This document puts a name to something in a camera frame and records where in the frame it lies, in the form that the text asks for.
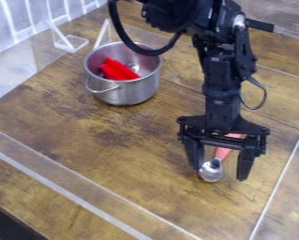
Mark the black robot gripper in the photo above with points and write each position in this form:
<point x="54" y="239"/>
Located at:
<point x="221" y="128"/>

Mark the pink handled metal spoon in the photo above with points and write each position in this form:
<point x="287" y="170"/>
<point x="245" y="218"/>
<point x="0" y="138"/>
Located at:
<point x="215" y="162"/>

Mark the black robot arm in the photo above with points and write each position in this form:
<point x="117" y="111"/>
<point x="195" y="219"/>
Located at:
<point x="219" y="31"/>

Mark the clear acrylic barrier front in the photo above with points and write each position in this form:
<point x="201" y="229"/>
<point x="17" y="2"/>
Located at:
<point x="121" y="213"/>

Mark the clear acrylic barrier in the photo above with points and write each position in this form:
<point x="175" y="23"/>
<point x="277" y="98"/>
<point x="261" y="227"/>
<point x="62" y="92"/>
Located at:
<point x="121" y="213"/>
<point x="271" y="89"/>

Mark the small silver metal pot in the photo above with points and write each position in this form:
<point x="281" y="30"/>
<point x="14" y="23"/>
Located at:
<point x="121" y="92"/>

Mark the clear acrylic barrier back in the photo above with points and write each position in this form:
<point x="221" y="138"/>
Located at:
<point x="271" y="89"/>

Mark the red object in pot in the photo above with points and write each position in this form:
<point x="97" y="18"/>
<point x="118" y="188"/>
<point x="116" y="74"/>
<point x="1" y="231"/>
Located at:
<point x="116" y="71"/>

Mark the black strip on table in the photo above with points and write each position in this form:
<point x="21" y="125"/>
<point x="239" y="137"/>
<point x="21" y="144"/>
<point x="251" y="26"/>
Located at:
<point x="263" y="26"/>

